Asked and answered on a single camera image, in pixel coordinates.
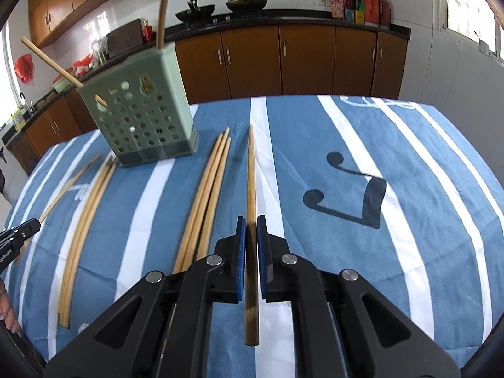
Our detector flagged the green perforated utensil holder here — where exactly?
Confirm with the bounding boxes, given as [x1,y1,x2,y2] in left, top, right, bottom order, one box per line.
[77,43,198,168]

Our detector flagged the person's left hand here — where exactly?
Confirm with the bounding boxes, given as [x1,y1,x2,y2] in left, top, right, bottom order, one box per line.
[0,279,20,335]

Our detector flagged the red white bags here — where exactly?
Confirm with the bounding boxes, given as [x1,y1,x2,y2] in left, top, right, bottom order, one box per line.
[74,56,95,78]

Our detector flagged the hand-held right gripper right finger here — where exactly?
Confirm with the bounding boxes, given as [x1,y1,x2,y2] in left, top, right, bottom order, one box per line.
[257,215,461,378]

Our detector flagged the green plastic basin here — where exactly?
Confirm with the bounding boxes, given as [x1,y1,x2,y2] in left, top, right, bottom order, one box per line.
[52,77,75,94]

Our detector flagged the black gas stove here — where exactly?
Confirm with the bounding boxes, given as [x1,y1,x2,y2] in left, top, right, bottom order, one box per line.
[173,10,272,24]

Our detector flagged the black open wok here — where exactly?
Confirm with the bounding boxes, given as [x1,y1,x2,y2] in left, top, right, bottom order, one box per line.
[175,0,216,23]

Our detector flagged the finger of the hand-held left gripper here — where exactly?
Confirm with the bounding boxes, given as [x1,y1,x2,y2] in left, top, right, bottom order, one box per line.
[0,220,42,243]
[0,238,25,275]

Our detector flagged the red hanging plastic bag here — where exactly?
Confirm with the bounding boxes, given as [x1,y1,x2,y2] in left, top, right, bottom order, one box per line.
[14,54,35,84]

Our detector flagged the black kitchen countertop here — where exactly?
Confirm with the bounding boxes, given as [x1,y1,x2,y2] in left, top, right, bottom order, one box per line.
[0,8,411,142]

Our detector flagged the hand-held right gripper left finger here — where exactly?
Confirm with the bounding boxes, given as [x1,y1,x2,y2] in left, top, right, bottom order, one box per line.
[43,216,248,378]

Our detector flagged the bright kitchen window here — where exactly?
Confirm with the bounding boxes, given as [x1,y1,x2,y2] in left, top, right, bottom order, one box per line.
[0,27,16,127]
[441,0,504,64]

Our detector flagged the dark wooden cutting board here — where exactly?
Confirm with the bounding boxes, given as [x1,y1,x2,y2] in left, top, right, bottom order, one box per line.
[106,18,144,59]

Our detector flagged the green yellow box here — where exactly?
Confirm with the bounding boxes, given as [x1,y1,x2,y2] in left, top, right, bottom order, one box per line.
[345,0,365,24]

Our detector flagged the dark wok with lid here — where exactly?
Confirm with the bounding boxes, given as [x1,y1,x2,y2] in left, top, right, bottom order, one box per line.
[225,0,268,12]

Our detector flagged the blue white striped tablecloth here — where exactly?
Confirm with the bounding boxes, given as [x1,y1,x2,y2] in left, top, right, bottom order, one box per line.
[4,94,497,378]

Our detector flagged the wooden base cabinet row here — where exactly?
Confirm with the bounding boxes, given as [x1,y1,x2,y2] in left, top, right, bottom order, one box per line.
[7,87,101,176]
[165,24,408,105]

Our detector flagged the clear white dish rack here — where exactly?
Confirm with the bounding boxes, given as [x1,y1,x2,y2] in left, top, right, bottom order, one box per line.
[90,35,109,64]

